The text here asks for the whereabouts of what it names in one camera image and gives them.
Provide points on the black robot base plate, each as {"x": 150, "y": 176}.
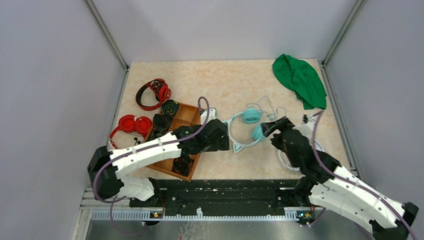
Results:
{"x": 226, "y": 198}

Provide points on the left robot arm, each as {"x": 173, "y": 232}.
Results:
{"x": 109, "y": 170}

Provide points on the black yellow rolled item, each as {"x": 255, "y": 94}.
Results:
{"x": 170, "y": 107}

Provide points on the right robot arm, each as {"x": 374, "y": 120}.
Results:
{"x": 328, "y": 184}

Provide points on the grey slotted cable duct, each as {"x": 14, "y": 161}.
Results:
{"x": 290, "y": 214}

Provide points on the teal cat-ear headphones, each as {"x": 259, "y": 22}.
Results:
{"x": 244, "y": 130}

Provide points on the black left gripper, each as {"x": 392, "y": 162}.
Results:
{"x": 221, "y": 144}

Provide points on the red and black headphones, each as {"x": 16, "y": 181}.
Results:
{"x": 159, "y": 89}

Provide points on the green cloth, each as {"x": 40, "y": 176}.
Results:
{"x": 301, "y": 78}

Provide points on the red and white headphones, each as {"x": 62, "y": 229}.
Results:
{"x": 129, "y": 124}

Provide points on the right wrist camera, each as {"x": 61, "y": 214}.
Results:
{"x": 307, "y": 124}

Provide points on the dark green rolled item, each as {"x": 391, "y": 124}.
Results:
{"x": 155, "y": 133}

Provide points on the black orange rolled item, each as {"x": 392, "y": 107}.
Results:
{"x": 182, "y": 165}

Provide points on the dark rolled item middle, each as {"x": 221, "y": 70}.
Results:
{"x": 162, "y": 121}

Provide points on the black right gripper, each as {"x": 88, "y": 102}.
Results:
{"x": 281, "y": 124}

